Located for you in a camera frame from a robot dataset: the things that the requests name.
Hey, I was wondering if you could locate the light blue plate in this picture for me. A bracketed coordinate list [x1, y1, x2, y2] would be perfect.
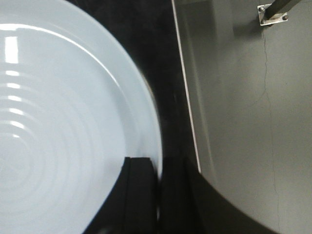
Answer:
[0, 0, 162, 234]

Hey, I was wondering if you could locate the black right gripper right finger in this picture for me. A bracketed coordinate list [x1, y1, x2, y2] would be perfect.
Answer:
[159, 157, 274, 234]

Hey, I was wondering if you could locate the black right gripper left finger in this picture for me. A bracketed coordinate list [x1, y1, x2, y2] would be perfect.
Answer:
[84, 157, 157, 234]

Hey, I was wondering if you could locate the bolted metal floor bracket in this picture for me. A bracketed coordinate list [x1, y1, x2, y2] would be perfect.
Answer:
[257, 0, 301, 26]

